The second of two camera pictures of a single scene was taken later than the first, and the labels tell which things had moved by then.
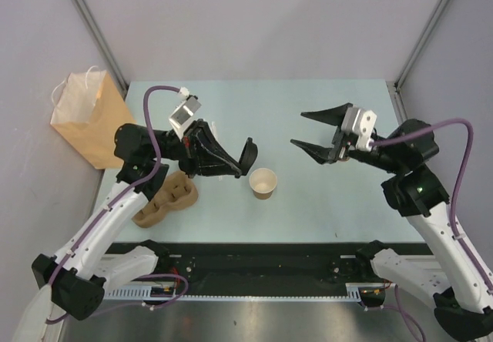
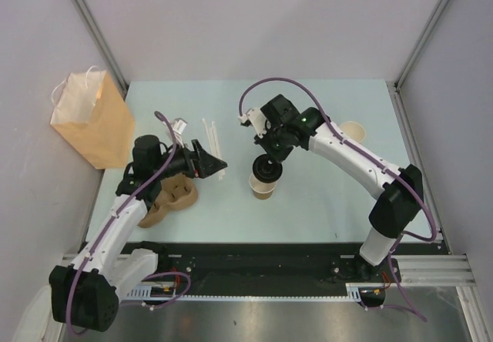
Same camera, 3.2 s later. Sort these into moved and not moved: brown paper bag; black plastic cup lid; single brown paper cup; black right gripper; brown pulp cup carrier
Moved: black right gripper; black plastic cup lid
Not moved: brown paper bag; single brown paper cup; brown pulp cup carrier
